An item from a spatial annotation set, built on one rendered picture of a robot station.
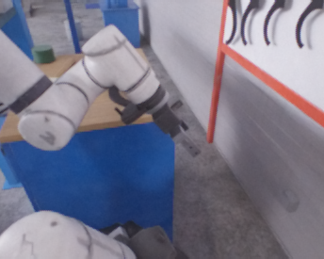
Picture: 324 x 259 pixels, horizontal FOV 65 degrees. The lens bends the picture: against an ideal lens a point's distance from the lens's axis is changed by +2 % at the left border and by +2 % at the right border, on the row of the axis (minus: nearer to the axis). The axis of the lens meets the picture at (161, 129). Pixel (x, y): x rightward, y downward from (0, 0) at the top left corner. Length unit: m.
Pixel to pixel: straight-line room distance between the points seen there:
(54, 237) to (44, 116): 0.26
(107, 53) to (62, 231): 0.37
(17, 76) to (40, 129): 0.09
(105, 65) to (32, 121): 0.18
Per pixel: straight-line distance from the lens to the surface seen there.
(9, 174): 2.12
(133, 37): 4.51
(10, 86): 0.48
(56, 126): 0.46
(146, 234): 0.39
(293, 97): 1.27
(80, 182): 1.03
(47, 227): 0.26
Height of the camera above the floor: 1.41
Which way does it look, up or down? 36 degrees down
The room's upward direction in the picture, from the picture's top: 1 degrees counter-clockwise
